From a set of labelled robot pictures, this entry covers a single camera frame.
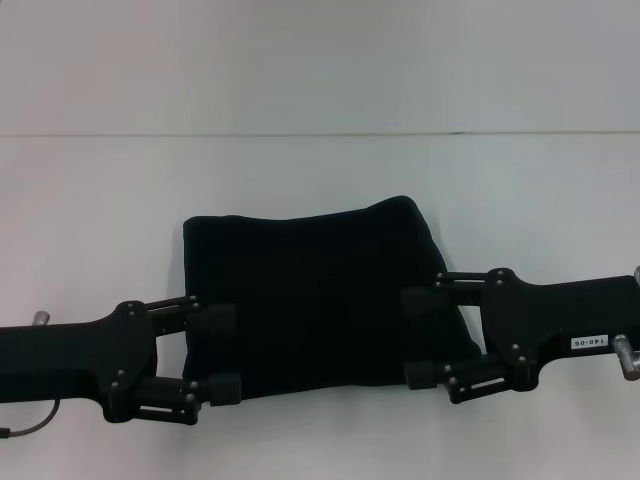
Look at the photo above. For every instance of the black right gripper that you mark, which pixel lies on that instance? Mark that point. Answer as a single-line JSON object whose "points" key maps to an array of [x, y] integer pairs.
{"points": [[560, 320]]}

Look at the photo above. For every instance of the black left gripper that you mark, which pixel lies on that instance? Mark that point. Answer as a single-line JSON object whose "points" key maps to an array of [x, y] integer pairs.
{"points": [[75, 360]]}

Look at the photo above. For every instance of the black shirt with FREE print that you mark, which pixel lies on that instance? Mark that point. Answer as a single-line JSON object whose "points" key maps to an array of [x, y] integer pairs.
{"points": [[310, 290]]}

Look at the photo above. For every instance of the silver left wrist connector post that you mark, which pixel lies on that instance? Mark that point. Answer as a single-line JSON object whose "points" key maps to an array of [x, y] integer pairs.
{"points": [[41, 318]]}

